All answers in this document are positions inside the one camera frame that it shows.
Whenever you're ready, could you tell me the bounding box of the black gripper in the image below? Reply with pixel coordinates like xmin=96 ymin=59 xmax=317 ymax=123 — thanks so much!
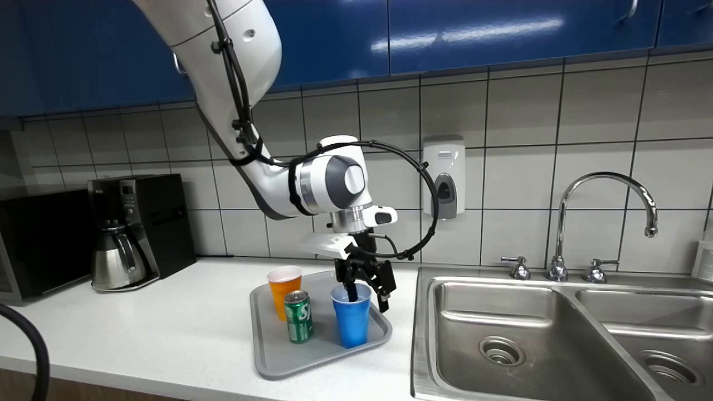
xmin=334 ymin=233 xmax=399 ymax=314

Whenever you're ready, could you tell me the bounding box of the blue plastic cup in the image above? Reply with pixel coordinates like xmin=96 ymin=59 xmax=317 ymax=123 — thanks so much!
xmin=328 ymin=280 xmax=374 ymax=351

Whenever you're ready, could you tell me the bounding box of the orange plastic cup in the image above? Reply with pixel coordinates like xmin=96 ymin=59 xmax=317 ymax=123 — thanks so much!
xmin=268 ymin=266 xmax=306 ymax=324

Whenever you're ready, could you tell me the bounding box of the grey plastic tray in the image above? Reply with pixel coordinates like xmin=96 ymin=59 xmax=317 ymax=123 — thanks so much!
xmin=247 ymin=268 xmax=395 ymax=382

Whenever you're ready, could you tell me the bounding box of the green soda can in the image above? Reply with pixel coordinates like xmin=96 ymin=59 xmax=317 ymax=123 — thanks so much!
xmin=284 ymin=288 xmax=317 ymax=346

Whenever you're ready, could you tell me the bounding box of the stainless steel double sink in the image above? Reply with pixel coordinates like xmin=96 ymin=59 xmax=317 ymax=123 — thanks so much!
xmin=411 ymin=266 xmax=713 ymax=401

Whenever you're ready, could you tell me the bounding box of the black coffee maker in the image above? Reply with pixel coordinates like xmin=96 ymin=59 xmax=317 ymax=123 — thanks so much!
xmin=88 ymin=172 xmax=199 ymax=295

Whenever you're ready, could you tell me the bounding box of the steel coffee carafe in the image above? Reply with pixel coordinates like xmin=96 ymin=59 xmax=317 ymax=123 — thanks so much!
xmin=92 ymin=222 xmax=152 ymax=293

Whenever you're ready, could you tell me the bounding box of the chrome gooseneck faucet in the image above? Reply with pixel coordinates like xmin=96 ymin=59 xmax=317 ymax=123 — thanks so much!
xmin=546 ymin=170 xmax=663 ymax=283

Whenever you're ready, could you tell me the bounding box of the wooden base cabinet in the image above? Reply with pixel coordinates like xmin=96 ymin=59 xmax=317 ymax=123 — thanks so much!
xmin=0 ymin=368 xmax=186 ymax=401

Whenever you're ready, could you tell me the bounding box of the black microwave oven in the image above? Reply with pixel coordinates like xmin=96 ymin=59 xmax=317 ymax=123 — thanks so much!
xmin=0 ymin=188 xmax=98 ymax=307

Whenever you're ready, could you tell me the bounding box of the clear soap bottle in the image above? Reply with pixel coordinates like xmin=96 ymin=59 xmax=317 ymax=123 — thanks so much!
xmin=688 ymin=235 xmax=713 ymax=283

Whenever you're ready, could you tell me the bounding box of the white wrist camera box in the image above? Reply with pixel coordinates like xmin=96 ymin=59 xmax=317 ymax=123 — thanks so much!
xmin=298 ymin=233 xmax=359 ymax=263

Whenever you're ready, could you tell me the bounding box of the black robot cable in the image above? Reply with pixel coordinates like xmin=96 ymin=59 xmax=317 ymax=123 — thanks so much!
xmin=206 ymin=0 xmax=442 ymax=263
xmin=0 ymin=302 xmax=51 ymax=401

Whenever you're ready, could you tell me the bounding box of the white wall soap dispenser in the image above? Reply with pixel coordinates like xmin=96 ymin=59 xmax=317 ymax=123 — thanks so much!
xmin=421 ymin=138 xmax=469 ymax=221

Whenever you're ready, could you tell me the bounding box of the chrome faucet handle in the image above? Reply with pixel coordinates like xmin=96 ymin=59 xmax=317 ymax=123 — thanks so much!
xmin=500 ymin=255 xmax=532 ymax=283
xmin=581 ymin=257 xmax=623 ymax=285

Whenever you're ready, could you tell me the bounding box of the blue wall cabinet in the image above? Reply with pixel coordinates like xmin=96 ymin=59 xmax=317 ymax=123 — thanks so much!
xmin=0 ymin=0 xmax=713 ymax=120

